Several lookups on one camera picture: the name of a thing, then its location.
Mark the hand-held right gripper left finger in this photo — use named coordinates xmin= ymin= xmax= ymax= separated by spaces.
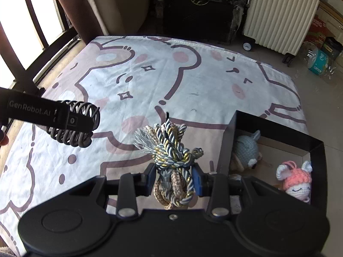
xmin=54 ymin=163 xmax=157 ymax=219

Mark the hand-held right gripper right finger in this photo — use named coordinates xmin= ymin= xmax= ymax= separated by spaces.
xmin=191 ymin=163 xmax=294 ymax=219

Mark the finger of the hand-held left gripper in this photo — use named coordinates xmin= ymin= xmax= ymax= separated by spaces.
xmin=66 ymin=112 xmax=95 ymax=133

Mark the brown hair claw clip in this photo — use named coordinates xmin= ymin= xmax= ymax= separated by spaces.
xmin=45 ymin=100 xmax=101 ymax=148

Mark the braided rope knot ornament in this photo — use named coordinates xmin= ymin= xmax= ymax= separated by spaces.
xmin=133 ymin=118 xmax=205 ymax=210

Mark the black cardboard box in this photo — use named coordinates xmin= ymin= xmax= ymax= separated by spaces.
xmin=217 ymin=110 xmax=329 ymax=221

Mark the grey crochet mouse doll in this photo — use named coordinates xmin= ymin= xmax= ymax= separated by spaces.
xmin=230 ymin=130 xmax=263 ymax=172

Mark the pink crochet bunny doll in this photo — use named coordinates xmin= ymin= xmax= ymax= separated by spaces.
xmin=276 ymin=161 xmax=313 ymax=202

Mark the person's left hand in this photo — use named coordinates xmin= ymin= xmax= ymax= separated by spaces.
xmin=0 ymin=125 xmax=9 ymax=146

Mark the window with dark bars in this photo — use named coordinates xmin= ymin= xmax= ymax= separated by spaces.
xmin=0 ymin=0 xmax=82 ymax=93

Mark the bear printed blanket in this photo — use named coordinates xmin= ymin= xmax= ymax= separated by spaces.
xmin=0 ymin=35 xmax=308 ymax=256

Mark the brown curtain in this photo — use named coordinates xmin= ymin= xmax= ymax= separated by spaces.
xmin=50 ymin=0 xmax=151 ymax=44

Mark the black low cabinet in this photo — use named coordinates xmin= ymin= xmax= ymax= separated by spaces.
xmin=152 ymin=0 xmax=243 ymax=45

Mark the green tissue roll pack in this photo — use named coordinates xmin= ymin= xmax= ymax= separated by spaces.
xmin=308 ymin=49 xmax=332 ymax=76

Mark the clear bag of plastic bottles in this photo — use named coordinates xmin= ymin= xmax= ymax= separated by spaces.
xmin=298 ymin=41 xmax=338 ymax=81

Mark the white oil radiator heater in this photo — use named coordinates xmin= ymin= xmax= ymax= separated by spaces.
xmin=242 ymin=0 xmax=321 ymax=67

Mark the black plastic bag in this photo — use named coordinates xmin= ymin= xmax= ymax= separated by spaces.
xmin=321 ymin=36 xmax=343 ymax=60

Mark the red cardboard box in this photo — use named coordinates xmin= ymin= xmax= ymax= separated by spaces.
xmin=305 ymin=15 xmax=328 ymax=46

